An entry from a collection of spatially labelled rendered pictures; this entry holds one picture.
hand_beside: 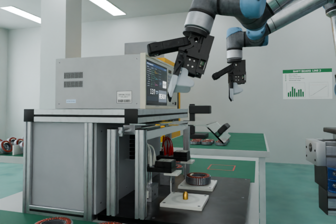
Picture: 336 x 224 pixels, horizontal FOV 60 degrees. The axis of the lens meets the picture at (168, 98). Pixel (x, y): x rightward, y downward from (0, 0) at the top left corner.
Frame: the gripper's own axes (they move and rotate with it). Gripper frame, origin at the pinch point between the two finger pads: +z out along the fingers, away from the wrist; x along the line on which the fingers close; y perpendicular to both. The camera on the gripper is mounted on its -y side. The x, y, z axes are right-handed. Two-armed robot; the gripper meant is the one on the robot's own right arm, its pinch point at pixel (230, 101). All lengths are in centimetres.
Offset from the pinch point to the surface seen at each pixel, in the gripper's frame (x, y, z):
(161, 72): -23.4, -29.7, -11.6
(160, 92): -24.1, -29.7, -3.1
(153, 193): -35, -30, 36
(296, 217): 175, 74, 115
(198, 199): -35, -13, 37
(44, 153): -49, -67, 19
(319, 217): 180, 97, 115
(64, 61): -36, -67, -15
